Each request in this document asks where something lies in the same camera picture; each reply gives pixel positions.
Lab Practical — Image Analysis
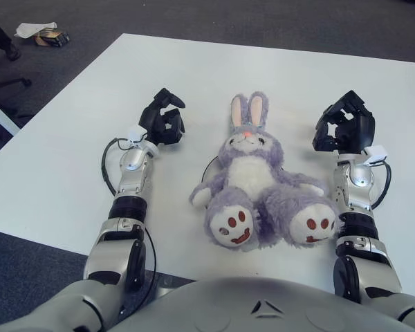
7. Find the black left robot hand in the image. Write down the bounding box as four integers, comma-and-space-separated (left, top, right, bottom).
138, 87, 187, 146

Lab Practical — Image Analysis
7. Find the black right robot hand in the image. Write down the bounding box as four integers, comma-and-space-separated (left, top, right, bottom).
312, 90, 376, 155

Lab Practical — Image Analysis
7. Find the purple plush bunny doll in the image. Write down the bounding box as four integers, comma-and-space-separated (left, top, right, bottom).
188, 91, 343, 250

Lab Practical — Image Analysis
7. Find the white plate with black rim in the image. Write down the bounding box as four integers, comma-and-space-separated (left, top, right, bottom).
201, 155, 219, 181

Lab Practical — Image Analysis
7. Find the small black cardboard box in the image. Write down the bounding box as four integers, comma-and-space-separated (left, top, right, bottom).
33, 29, 70, 48

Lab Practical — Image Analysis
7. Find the black office chair base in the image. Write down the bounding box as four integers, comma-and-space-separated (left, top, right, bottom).
0, 74, 32, 118

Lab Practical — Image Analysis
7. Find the white neighbouring desk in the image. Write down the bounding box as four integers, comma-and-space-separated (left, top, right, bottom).
0, 95, 21, 136

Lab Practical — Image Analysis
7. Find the person's dark trouser leg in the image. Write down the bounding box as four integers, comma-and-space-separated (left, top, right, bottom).
0, 12, 21, 62

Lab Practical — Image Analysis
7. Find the grey robot torso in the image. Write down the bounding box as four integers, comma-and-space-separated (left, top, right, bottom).
109, 276, 415, 332

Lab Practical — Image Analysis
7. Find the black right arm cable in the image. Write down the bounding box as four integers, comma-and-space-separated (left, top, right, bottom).
369, 160, 392, 210

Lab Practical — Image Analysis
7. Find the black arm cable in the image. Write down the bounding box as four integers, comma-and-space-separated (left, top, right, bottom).
369, 160, 392, 210
102, 136, 157, 312

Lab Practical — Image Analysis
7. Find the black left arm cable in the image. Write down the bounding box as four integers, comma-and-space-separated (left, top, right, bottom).
102, 136, 157, 312

